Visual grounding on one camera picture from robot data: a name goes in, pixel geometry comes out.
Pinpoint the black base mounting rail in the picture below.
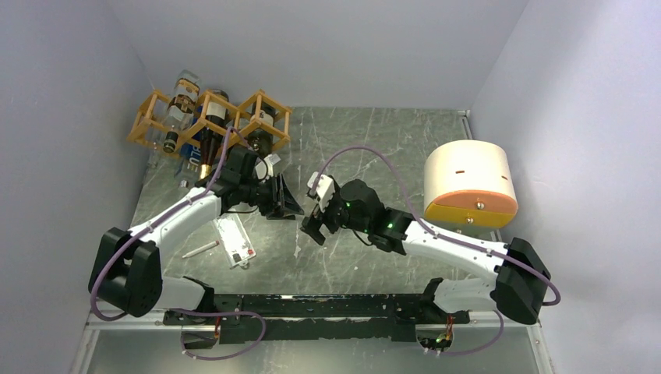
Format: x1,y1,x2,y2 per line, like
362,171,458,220
162,278,470,344

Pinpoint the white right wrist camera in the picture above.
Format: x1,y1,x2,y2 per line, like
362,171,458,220
307,171,335,212

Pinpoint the blue labelled clear bottle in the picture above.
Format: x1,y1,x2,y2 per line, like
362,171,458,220
174,143,201,189

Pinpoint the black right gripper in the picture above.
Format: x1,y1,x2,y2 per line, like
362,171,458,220
300,187,371,245

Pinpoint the clear plastic blister package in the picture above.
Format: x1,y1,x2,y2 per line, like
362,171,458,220
212,214,256,270

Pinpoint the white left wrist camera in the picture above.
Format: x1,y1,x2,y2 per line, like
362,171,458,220
255,153,281,180

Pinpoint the cream orange cylindrical drawer box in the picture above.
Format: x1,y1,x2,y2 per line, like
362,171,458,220
422,139,518,229

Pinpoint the red wine bottle gold cap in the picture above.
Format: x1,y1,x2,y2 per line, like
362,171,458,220
199,101,228,179

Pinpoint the wooden wine rack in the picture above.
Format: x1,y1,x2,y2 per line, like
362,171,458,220
126,90,292,158

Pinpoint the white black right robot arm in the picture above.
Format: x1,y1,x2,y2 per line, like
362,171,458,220
302,173,550,325

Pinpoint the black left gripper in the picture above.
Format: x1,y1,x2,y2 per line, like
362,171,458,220
240,173,305,220

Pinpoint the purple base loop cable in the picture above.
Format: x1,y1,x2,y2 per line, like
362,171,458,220
170,309,268,362

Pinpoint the clear whisky bottle black label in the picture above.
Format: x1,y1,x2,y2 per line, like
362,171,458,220
162,69,200,153

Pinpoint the white pink marker pen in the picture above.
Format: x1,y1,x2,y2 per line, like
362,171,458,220
182,240,220,259

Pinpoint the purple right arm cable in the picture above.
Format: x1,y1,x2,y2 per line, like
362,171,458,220
309,145,562,307

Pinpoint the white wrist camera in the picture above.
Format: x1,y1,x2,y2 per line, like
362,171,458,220
307,171,335,212
255,153,281,180

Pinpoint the dark green wine bottle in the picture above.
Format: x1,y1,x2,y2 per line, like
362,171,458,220
246,104,276,157

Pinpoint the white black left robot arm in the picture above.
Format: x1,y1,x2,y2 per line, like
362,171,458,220
88,147,304,324

